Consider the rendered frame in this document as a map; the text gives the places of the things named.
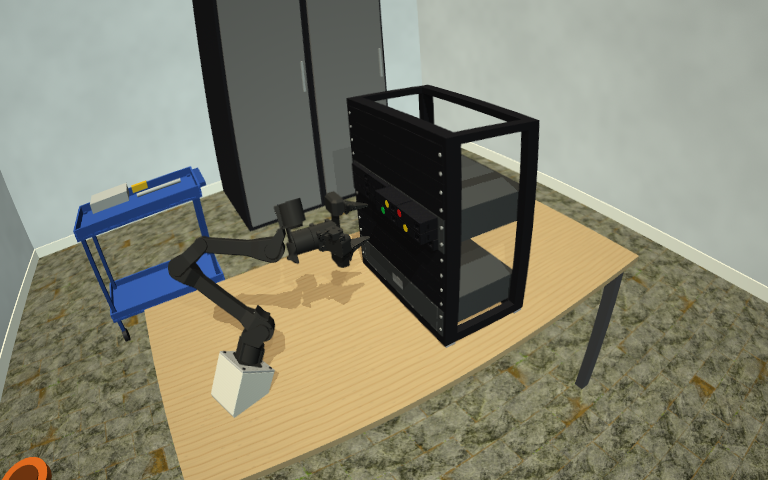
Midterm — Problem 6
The black server rack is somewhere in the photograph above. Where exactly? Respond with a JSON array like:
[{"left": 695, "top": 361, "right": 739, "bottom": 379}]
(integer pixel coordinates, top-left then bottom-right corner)
[{"left": 347, "top": 85, "right": 540, "bottom": 348}]

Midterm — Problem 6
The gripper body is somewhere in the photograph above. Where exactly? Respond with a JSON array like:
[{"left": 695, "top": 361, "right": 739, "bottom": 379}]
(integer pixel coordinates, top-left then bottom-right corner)
[{"left": 308, "top": 191, "right": 350, "bottom": 268}]

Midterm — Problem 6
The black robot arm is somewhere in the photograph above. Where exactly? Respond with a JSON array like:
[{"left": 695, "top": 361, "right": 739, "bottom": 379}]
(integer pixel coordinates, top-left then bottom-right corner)
[{"left": 168, "top": 198, "right": 352, "bottom": 368}]

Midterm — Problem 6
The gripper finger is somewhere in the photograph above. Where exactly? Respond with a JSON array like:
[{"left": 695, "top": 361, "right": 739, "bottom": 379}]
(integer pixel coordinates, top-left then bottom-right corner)
[
  {"left": 343, "top": 200, "right": 368, "bottom": 215},
  {"left": 349, "top": 236, "right": 370, "bottom": 261}
]

